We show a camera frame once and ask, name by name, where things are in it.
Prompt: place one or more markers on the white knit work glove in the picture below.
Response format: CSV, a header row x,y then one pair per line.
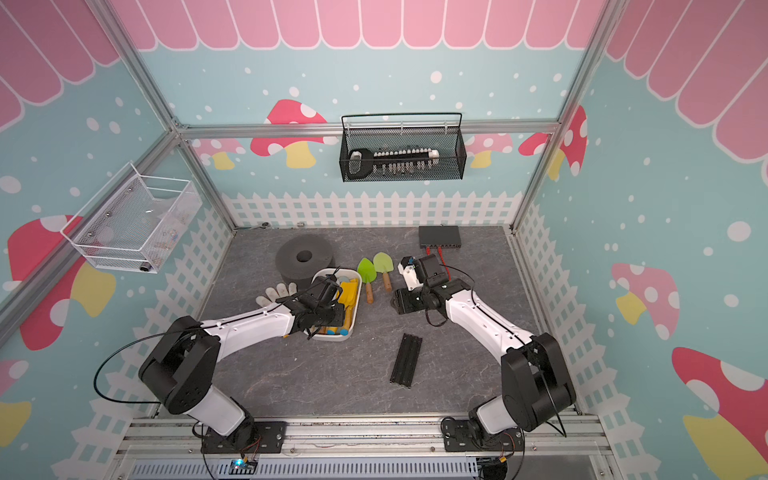
x,y
273,294

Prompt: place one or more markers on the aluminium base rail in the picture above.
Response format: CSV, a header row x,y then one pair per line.
x,y
406,446

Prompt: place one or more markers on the black socket set rail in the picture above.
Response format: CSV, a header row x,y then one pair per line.
x,y
363,163

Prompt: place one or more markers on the black wire mesh wall basket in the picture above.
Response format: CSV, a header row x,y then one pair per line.
x,y
402,147

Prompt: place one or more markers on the black network switch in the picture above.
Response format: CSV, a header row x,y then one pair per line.
x,y
439,236

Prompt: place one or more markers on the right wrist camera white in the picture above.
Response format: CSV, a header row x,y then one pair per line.
x,y
413,273

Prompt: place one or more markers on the yellow plastic shovel blue cap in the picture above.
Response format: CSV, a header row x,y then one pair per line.
x,y
348,299

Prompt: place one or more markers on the small green circuit board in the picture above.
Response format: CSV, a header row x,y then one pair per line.
x,y
242,467

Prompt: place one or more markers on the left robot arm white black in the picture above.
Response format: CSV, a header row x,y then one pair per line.
x,y
179,370

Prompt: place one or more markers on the white wire mesh wall basket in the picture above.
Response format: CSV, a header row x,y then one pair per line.
x,y
134,222

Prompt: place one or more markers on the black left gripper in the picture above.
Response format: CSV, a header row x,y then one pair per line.
x,y
338,321

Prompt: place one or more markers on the bright green trowel wooden handle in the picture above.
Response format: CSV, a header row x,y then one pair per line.
x,y
368,274

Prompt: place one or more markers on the black aluminium extrusion bar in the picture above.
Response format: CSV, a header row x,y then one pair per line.
x,y
406,360

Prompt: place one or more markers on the white plastic storage box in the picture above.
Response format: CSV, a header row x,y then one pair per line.
x,y
342,275

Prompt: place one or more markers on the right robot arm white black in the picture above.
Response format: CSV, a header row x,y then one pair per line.
x,y
535,382

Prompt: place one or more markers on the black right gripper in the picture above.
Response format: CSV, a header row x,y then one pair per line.
x,y
402,302

